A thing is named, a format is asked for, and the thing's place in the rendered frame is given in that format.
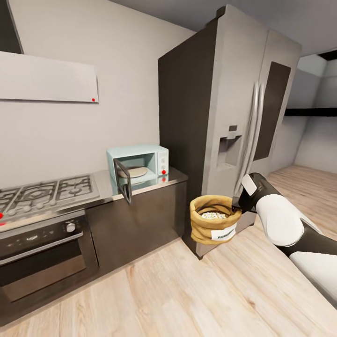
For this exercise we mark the popcorn bag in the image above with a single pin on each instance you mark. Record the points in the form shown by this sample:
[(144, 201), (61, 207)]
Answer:
[(217, 230)]

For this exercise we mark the stairs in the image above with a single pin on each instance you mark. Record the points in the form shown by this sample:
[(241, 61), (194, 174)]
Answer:
[(314, 89)]

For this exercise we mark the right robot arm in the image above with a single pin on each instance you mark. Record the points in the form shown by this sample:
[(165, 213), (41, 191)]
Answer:
[(314, 254)]

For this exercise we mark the fridge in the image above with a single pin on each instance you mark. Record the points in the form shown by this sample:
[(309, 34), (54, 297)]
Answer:
[(222, 97)]

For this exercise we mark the burner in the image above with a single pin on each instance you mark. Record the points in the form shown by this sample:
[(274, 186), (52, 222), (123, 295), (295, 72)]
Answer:
[(23, 200)]

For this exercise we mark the microwave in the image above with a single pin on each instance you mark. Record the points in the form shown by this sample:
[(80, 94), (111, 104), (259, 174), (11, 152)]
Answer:
[(134, 163)]

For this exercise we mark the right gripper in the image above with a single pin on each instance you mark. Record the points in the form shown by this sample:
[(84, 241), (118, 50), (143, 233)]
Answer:
[(240, 203)]

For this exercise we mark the oven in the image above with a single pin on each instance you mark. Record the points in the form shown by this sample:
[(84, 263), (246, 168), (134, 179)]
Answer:
[(44, 257)]

